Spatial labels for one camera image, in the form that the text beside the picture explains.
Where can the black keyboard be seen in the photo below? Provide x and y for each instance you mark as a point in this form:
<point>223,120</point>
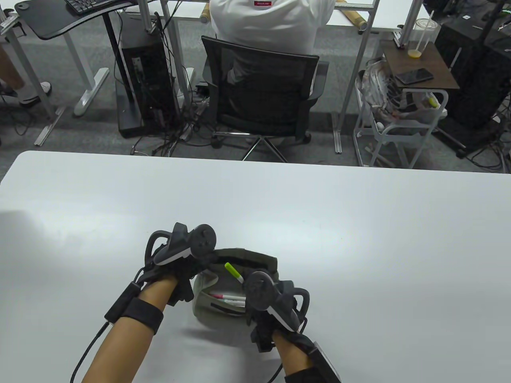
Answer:
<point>94,5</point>

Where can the person's right fingers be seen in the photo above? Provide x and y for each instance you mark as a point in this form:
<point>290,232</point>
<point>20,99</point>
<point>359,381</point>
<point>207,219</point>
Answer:
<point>260,333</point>

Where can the black right hand controller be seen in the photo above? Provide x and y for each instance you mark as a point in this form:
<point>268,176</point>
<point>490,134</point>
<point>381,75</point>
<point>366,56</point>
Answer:
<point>275,297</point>

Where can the large black equipment case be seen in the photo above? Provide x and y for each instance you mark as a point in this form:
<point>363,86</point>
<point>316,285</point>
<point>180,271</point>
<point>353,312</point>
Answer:
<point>475,68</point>

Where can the black smartphone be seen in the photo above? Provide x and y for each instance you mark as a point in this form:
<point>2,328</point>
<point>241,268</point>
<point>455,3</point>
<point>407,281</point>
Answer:
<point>414,76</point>

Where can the person's left forearm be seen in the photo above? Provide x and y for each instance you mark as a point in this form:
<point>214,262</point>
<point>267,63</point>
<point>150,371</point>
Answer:
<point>127,339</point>

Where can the black hand controller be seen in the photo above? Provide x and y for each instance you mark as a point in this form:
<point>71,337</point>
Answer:
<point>183,243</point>
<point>275,297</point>

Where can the black left hand controller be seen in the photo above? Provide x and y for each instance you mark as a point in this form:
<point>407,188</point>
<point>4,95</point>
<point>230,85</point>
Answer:
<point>183,243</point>

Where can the person's right hand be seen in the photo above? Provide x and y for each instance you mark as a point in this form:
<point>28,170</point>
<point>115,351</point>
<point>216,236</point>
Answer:
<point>275,325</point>

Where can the brown side table top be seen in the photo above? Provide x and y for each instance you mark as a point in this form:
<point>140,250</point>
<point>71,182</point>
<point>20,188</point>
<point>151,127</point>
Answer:
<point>419,60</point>

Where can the black mesh office chair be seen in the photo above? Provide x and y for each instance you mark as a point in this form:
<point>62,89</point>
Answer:
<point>263,91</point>

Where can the white metal cart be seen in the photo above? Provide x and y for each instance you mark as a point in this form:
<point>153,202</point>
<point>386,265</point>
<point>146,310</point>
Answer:
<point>393,119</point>

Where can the right wrist camera unit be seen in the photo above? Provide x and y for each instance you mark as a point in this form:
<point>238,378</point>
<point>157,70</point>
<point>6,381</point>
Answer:
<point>319,365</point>

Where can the cardboard tube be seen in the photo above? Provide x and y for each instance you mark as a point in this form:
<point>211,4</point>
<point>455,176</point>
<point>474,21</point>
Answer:
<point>353,18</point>
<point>206,12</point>

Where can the green marker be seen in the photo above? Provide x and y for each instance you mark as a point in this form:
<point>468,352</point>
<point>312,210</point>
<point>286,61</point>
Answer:
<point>233,273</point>

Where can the person's left fingers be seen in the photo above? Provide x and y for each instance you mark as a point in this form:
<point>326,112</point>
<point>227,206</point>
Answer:
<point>201,264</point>

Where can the black computer tower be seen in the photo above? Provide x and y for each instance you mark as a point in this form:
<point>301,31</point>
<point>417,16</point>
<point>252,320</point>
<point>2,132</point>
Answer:
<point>141,79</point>

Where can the black curved desk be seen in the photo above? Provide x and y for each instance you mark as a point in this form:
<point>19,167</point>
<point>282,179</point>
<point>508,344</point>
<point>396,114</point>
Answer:
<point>52,18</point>

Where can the olive fabric pencil pouch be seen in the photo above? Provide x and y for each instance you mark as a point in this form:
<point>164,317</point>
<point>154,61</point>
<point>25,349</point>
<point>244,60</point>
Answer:
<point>223,279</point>

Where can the person's left hand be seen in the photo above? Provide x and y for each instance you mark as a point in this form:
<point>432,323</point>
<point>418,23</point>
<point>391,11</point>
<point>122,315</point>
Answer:
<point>172,279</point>

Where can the clear plastic cup with straw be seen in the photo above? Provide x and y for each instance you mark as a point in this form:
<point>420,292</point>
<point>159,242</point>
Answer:
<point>422,38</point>

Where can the person's right forearm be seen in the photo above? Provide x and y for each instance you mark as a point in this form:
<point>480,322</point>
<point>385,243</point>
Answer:
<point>293,357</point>

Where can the red capped white marker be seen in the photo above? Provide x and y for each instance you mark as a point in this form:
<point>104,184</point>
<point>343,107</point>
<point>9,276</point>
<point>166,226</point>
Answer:
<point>228,297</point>

